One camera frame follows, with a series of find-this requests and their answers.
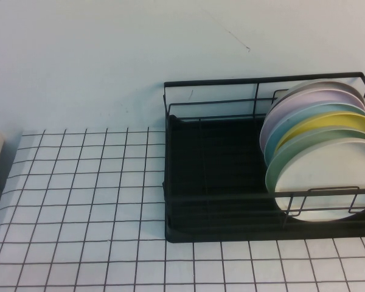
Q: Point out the white black-grid tablecloth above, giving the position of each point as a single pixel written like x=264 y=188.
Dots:
x=88 y=197

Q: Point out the black drip tray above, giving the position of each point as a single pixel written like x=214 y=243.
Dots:
x=219 y=164

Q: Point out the blue plate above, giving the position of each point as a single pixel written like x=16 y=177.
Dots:
x=295 y=124

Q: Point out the purple plate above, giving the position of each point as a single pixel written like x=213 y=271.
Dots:
x=295 y=109

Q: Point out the grey plate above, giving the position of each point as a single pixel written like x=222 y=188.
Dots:
x=328 y=84

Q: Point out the yellow plate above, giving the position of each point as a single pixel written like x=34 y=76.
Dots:
x=337 y=123

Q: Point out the green plate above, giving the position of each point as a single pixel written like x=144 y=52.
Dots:
x=319 y=167

